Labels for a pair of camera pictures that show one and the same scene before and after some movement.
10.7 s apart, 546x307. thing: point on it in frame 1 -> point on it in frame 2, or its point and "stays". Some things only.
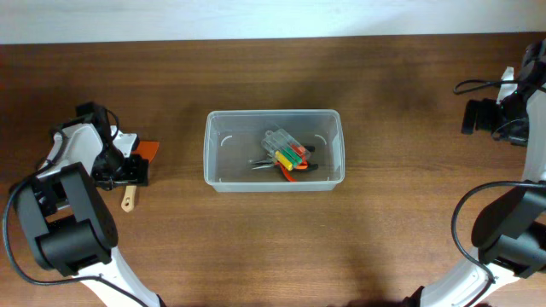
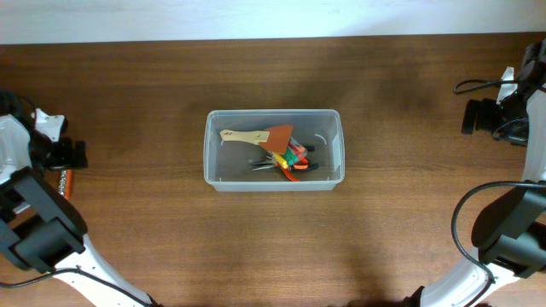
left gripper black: x=136 y=174 -> x=62 y=158
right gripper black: x=483 y=122 stays
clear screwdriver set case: x=287 y=150 stays
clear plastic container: x=232 y=139 stays
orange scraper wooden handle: x=148 y=149 -> x=274 y=139
